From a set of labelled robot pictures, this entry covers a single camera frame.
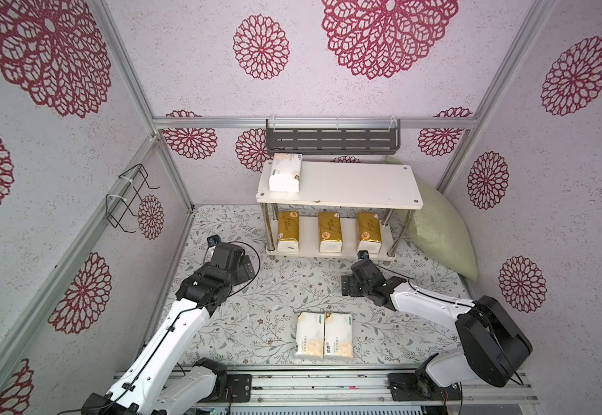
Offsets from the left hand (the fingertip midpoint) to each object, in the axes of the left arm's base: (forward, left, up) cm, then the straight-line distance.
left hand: (234, 269), depth 78 cm
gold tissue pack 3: (+20, -15, -7) cm, 26 cm away
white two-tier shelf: (+22, -49, +13) cm, 55 cm away
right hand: (+4, -38, -14) cm, 41 cm away
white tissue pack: (-16, -23, -13) cm, 30 cm away
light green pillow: (+11, -62, +6) cm, 63 cm away
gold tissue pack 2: (+19, -31, -6) cm, 36 cm away
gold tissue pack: (+19, -45, -6) cm, 49 cm away
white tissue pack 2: (-15, -32, -14) cm, 38 cm away
